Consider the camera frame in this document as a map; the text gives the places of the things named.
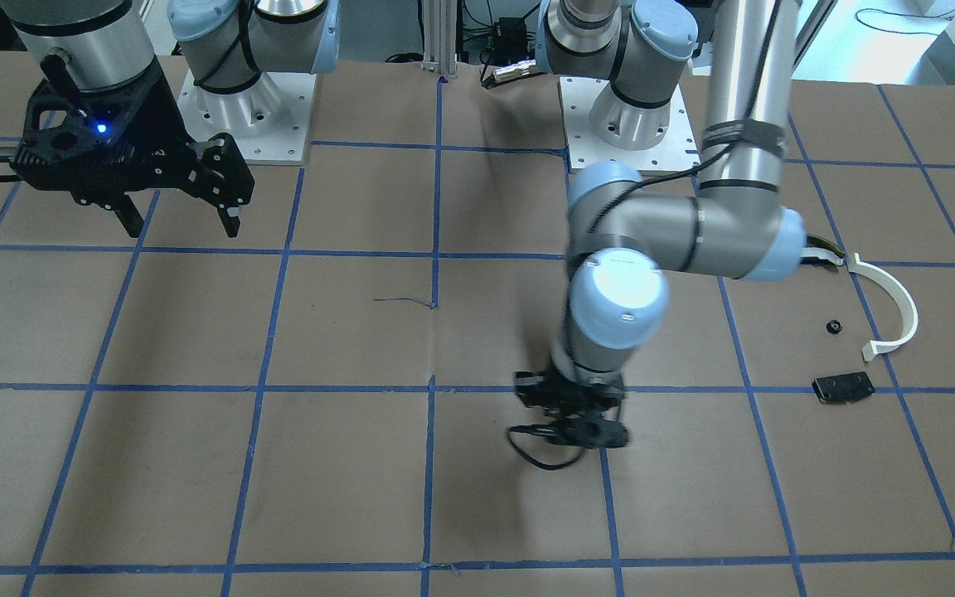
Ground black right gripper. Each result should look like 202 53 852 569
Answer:
10 58 255 239

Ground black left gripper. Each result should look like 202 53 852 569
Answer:
514 369 630 449

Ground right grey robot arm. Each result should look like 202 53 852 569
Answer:
0 1 340 238

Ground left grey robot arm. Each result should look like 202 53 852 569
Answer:
507 1 806 449

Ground brown paper table cover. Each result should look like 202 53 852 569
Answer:
0 63 955 596

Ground black flat plastic plate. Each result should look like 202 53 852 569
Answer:
812 371 875 405

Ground curved metal brake shoe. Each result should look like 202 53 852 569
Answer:
800 235 846 268

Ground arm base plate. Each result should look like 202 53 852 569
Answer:
560 76 700 175
177 72 319 166

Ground aluminium frame post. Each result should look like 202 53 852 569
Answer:
419 0 459 80

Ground white curved plastic bracket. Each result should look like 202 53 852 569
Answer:
846 253 919 363

